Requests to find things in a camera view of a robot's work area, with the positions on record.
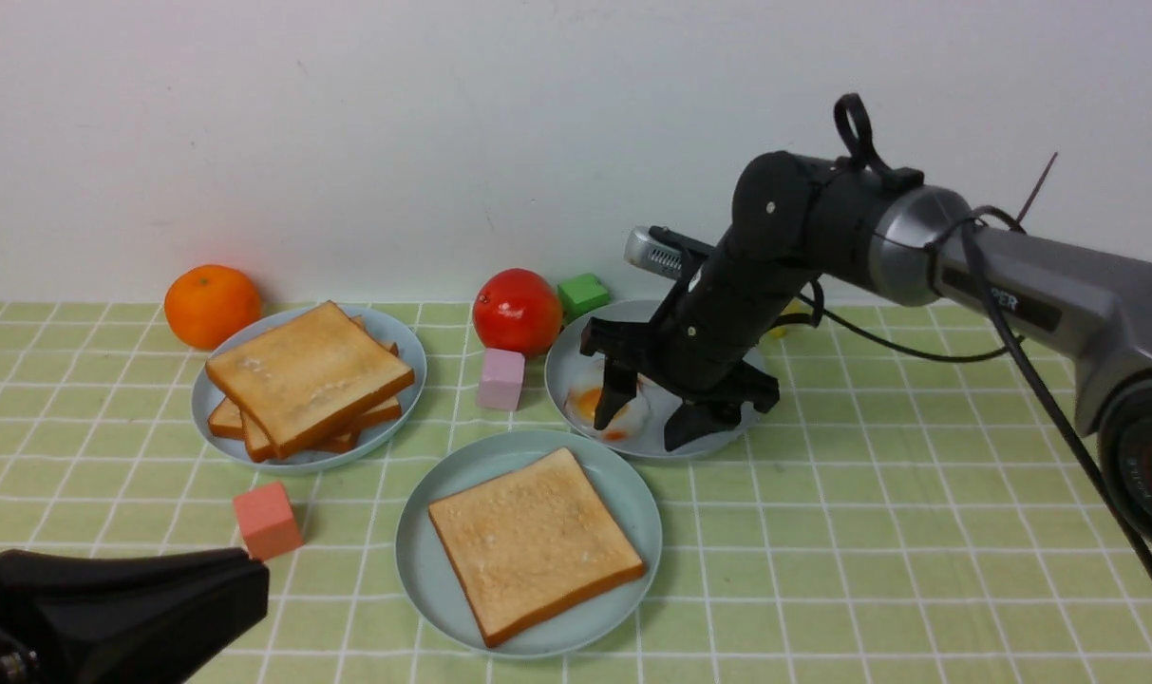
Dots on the salmon cube block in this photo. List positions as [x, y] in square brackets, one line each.
[266, 521]

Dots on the orange fruit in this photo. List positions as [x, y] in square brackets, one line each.
[207, 305]

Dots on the fried egg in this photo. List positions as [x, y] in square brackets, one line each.
[580, 406]

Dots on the pink cube block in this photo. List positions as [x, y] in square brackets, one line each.
[502, 379]

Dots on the red tomato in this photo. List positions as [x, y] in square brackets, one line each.
[517, 310]

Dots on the yellow cube block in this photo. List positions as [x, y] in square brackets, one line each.
[784, 326]

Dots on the grey egg plate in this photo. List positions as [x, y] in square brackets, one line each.
[566, 367]

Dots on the teal front plate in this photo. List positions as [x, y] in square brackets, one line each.
[432, 586]

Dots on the green cube block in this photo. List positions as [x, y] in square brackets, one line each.
[581, 294]

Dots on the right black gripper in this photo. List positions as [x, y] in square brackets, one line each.
[712, 379]

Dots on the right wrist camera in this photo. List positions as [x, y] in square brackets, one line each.
[662, 252]

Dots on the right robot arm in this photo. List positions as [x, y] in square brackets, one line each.
[883, 229]

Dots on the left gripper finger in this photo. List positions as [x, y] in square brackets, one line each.
[155, 619]

